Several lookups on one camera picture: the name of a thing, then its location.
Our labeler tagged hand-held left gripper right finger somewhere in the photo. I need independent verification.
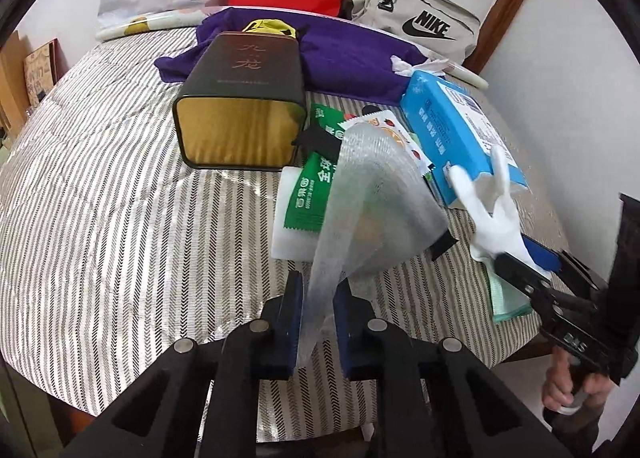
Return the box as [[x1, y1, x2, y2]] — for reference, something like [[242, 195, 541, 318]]
[[334, 283, 576, 458]]

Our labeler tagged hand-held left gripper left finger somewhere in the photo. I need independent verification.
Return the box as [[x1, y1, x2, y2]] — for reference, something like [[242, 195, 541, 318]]
[[60, 271, 306, 458]]

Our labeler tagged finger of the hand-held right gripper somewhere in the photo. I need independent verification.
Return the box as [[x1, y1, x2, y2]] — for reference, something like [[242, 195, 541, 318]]
[[494, 252, 599, 325], [520, 233, 607, 300]]

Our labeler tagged white glove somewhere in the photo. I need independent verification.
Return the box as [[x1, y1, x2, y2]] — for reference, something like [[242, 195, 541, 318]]
[[446, 143, 552, 285]]

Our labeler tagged large green snack packet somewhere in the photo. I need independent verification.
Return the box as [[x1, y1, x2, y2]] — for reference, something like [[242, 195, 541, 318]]
[[282, 151, 347, 235]]

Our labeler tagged small green snack packet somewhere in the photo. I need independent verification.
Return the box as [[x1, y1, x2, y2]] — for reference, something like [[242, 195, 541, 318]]
[[307, 103, 360, 140]]

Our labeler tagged yellow soft item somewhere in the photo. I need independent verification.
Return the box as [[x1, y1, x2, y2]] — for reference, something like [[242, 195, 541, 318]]
[[242, 18, 297, 40]]

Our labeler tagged person's right hand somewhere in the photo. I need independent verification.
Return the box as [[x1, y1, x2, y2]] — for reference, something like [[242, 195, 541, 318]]
[[542, 348, 617, 414]]

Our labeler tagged light green cloth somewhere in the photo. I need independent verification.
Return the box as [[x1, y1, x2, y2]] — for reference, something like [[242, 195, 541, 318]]
[[487, 271, 534, 324]]

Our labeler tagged white foam block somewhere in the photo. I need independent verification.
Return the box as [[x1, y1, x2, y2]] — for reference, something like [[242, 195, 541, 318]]
[[272, 165, 351, 261]]

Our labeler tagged black fabric piece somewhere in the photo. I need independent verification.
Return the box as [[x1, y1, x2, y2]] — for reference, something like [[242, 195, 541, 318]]
[[291, 125, 342, 157], [429, 234, 459, 260]]

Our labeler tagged blue tissue pack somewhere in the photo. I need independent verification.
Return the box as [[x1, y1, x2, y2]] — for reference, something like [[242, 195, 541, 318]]
[[400, 69, 531, 210]]

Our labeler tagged white fruit print packet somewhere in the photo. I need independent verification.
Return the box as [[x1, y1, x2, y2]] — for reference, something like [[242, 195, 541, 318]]
[[340, 111, 434, 180]]

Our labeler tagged striped grey white blanket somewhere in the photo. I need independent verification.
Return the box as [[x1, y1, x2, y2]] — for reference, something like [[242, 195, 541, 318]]
[[0, 21, 576, 420]]

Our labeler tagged white rolled cloth edge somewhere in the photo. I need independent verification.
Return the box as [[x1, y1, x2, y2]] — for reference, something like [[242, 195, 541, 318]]
[[445, 61, 489, 89]]

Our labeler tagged dark tin box gold interior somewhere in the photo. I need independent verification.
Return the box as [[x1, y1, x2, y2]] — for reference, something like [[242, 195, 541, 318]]
[[172, 32, 308, 173]]

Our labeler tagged crumpled white tissue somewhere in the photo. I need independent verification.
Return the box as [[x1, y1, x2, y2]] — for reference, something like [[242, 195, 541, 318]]
[[390, 56, 452, 78]]

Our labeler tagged purple cloth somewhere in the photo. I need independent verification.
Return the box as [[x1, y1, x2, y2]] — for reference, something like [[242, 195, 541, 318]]
[[154, 7, 426, 104]]

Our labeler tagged grey fabric bag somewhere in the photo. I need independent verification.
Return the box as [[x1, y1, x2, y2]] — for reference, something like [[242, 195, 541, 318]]
[[340, 0, 483, 64]]

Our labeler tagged duck print white pillow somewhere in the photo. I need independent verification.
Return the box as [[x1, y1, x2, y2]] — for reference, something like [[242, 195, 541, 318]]
[[95, 6, 226, 42]]

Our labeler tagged brown printed box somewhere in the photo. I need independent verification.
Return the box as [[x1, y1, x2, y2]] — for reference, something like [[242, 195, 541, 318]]
[[22, 38, 62, 110]]

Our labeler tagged wooden chair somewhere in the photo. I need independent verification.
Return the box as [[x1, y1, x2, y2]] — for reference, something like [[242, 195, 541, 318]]
[[0, 33, 26, 139]]

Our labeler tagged wooden door frame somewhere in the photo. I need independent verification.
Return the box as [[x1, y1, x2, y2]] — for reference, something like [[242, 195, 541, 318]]
[[462, 0, 548, 78]]

